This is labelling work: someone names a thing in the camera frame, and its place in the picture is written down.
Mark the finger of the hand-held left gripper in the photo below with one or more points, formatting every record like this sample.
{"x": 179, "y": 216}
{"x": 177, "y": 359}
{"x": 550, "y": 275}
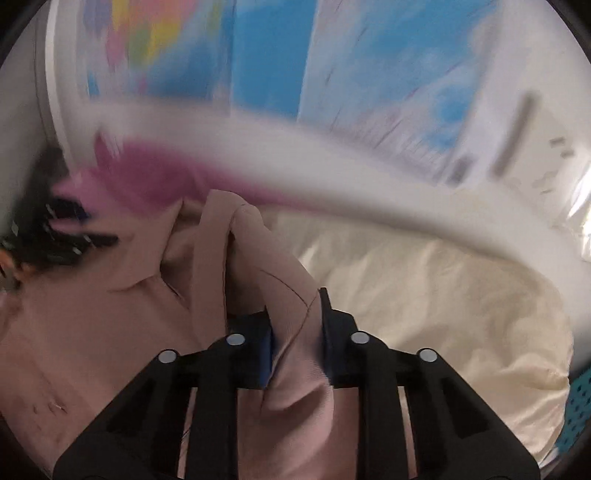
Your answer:
{"x": 69, "y": 210}
{"x": 83, "y": 244}

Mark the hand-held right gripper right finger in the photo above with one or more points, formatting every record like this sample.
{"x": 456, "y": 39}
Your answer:
{"x": 328, "y": 353}

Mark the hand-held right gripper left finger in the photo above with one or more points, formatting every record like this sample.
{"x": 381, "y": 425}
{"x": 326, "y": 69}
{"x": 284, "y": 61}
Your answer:
{"x": 265, "y": 357}

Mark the light pink shirt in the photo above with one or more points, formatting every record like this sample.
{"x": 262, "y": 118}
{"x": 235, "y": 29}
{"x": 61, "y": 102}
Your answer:
{"x": 138, "y": 323}

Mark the pink flowered bedsheet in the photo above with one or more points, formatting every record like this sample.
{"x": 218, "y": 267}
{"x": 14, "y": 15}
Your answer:
{"x": 147, "y": 170}

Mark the cream quilt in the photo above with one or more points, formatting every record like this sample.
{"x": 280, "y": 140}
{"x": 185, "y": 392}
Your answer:
{"x": 415, "y": 300}

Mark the teal perforated plastic basket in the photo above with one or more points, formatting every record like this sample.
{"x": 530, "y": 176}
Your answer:
{"x": 579, "y": 406}

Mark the colourful wall map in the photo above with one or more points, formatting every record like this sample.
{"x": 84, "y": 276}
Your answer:
{"x": 258, "y": 55}

